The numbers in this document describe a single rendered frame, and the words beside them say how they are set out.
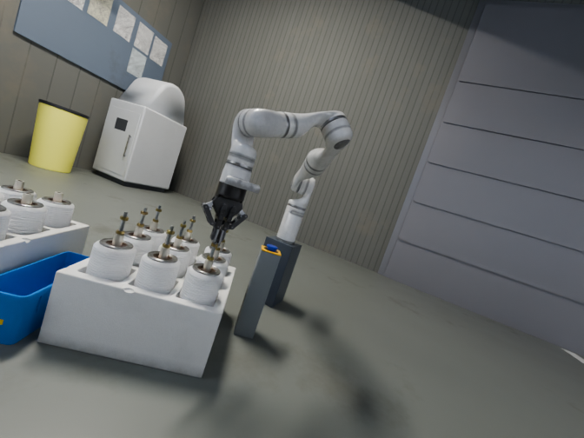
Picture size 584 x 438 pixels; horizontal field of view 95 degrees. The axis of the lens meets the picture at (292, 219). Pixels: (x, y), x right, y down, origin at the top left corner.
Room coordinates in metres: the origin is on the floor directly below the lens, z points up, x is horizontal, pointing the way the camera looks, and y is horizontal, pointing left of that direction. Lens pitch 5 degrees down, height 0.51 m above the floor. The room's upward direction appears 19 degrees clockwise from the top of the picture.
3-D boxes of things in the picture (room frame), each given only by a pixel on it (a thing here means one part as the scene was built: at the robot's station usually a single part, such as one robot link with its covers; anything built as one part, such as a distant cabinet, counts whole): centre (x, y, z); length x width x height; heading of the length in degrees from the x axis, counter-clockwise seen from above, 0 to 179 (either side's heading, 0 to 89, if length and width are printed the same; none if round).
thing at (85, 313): (0.81, 0.31, 0.09); 0.39 x 0.39 x 0.18; 9
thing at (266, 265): (0.93, 0.03, 0.16); 0.07 x 0.07 x 0.31; 9
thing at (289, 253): (1.29, 0.00, 0.15); 0.14 x 0.14 x 0.30; 71
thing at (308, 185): (1.29, 0.00, 0.54); 0.09 x 0.09 x 0.17; 9
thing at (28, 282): (0.69, 0.57, 0.06); 0.30 x 0.11 x 0.12; 9
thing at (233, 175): (0.70, 0.17, 0.52); 0.11 x 0.09 x 0.06; 35
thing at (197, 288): (0.71, 0.18, 0.16); 0.10 x 0.10 x 0.18
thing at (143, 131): (3.42, 2.12, 0.68); 0.70 x 0.58 x 1.35; 161
